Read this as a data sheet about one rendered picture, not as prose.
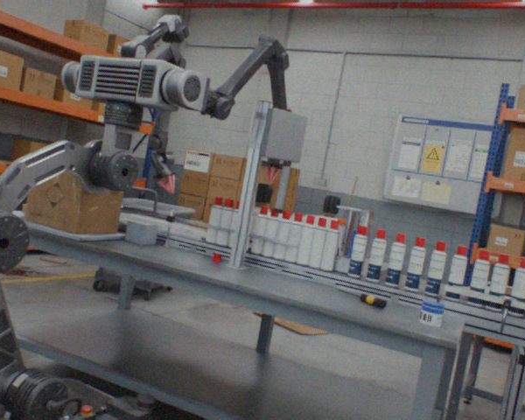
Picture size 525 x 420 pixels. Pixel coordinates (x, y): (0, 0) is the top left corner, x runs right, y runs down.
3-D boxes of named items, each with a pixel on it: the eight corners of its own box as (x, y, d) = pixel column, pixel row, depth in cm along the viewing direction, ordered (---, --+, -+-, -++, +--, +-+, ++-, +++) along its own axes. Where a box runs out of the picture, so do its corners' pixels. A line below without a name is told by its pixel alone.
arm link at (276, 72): (259, 51, 224) (281, 57, 219) (268, 44, 227) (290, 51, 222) (269, 134, 255) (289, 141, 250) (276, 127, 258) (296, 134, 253)
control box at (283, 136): (300, 163, 224) (308, 116, 223) (265, 156, 215) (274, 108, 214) (286, 162, 233) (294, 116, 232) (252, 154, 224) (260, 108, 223)
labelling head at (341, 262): (363, 273, 234) (374, 213, 232) (356, 276, 222) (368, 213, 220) (332, 265, 239) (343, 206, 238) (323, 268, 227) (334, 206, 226)
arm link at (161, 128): (162, 54, 256) (180, 56, 250) (170, 59, 260) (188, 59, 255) (143, 146, 256) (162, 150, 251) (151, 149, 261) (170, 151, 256)
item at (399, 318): (474, 295, 281) (475, 291, 281) (456, 349, 160) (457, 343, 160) (136, 216, 363) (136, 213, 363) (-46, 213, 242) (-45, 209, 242)
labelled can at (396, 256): (399, 286, 215) (409, 234, 214) (396, 288, 210) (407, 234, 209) (386, 283, 217) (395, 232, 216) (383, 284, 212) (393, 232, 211)
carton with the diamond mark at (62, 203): (117, 234, 240) (127, 172, 239) (74, 234, 219) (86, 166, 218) (67, 220, 254) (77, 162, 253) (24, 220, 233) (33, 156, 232)
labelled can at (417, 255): (418, 291, 212) (429, 239, 211) (416, 292, 207) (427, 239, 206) (405, 288, 214) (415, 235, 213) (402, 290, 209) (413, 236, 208)
